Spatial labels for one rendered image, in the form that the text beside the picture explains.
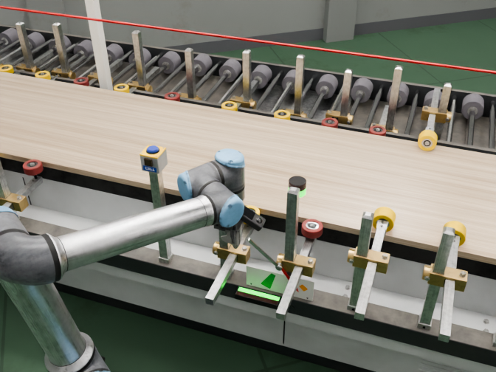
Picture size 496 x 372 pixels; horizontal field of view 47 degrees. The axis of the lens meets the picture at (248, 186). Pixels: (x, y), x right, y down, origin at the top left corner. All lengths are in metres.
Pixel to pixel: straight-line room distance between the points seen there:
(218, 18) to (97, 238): 4.43
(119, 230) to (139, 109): 1.58
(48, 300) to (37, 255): 0.28
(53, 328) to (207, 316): 1.26
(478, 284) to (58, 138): 1.91
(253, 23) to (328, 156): 3.39
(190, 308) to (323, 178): 0.94
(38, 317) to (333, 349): 1.47
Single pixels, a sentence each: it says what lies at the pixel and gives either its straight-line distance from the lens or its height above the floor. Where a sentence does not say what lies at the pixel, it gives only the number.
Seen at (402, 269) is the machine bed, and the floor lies 0.75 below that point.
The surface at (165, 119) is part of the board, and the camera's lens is 2.86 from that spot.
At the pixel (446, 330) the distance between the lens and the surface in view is 1.84.
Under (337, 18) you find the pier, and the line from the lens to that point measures 6.02.
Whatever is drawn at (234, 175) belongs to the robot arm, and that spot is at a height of 1.30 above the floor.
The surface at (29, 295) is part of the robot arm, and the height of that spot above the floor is 1.21.
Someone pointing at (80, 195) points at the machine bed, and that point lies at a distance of 2.68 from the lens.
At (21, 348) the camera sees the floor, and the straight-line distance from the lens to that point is 3.13.
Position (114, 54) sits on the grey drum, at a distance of 3.81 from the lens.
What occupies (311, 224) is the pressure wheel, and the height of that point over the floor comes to 0.91.
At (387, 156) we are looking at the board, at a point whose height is 0.90.
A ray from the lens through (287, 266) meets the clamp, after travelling 2.09.
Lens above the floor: 2.31
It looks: 37 degrees down
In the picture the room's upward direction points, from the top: straight up
